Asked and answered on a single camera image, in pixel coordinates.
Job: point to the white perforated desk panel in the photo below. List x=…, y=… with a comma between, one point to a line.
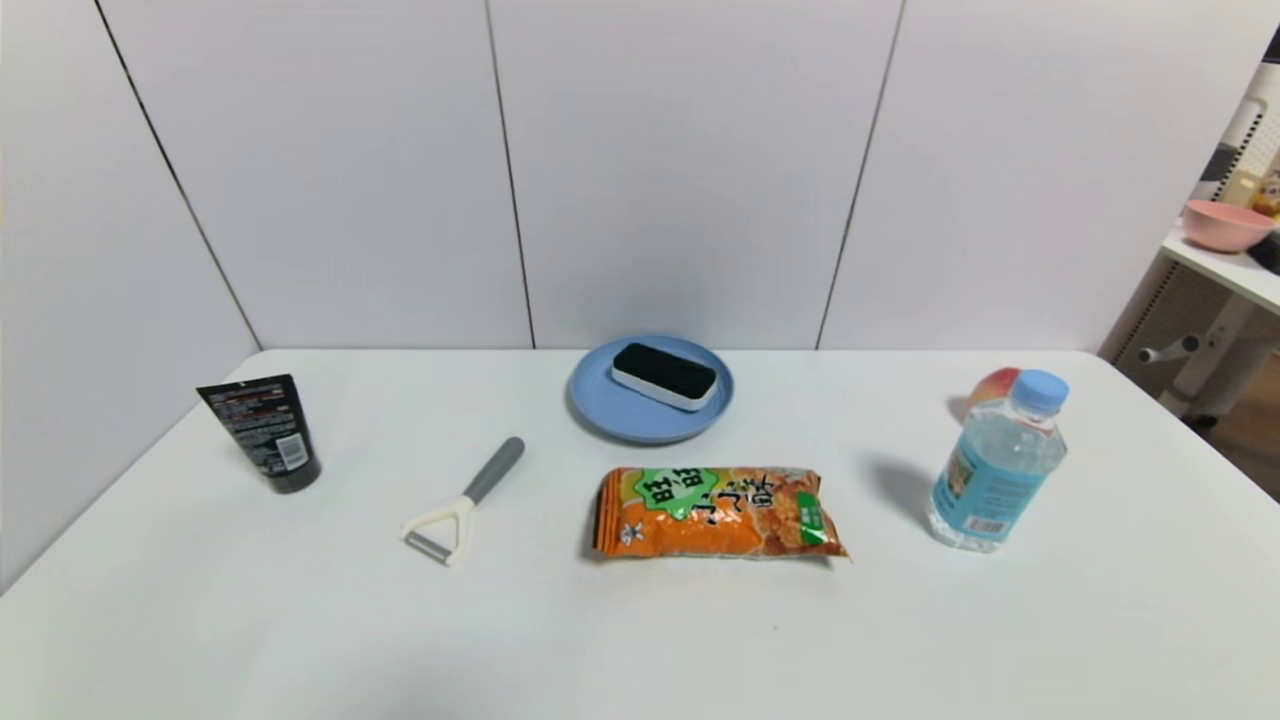
x=1165, y=315

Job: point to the white desk leg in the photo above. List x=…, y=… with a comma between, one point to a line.
x=1222, y=350

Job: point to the white pegboard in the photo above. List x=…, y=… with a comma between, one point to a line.
x=1250, y=130

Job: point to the black cosmetic tube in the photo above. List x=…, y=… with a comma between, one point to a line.
x=262, y=430

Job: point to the black white board eraser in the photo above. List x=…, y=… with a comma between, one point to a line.
x=665, y=370

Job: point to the white desk top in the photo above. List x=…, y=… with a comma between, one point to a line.
x=1225, y=265

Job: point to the clear water bottle blue cap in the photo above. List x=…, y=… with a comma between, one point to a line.
x=995, y=470

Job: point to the pink bowl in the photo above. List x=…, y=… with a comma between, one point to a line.
x=1225, y=225

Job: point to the blue plate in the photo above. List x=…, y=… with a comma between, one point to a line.
x=620, y=415

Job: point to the red yellow apple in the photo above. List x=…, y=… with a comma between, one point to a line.
x=993, y=385

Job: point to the orange snack bag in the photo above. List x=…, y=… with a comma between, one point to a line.
x=715, y=515

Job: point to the yellow orange item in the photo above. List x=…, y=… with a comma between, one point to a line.
x=1270, y=195

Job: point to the beige box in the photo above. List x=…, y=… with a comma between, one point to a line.
x=1242, y=188

